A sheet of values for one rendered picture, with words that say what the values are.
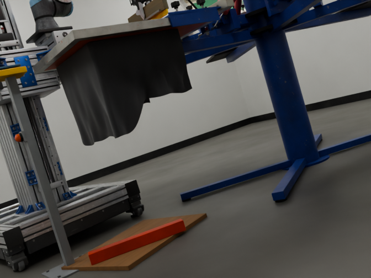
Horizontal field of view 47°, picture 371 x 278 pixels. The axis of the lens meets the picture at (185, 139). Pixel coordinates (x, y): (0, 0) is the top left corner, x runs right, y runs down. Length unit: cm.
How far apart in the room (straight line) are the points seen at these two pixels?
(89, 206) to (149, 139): 412
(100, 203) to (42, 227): 36
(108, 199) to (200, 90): 488
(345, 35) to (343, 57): 31
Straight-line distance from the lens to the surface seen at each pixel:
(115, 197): 266
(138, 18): 243
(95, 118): 204
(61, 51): 197
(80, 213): 255
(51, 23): 284
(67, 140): 607
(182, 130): 695
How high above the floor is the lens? 55
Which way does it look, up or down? 4 degrees down
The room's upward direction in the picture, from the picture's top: 17 degrees counter-clockwise
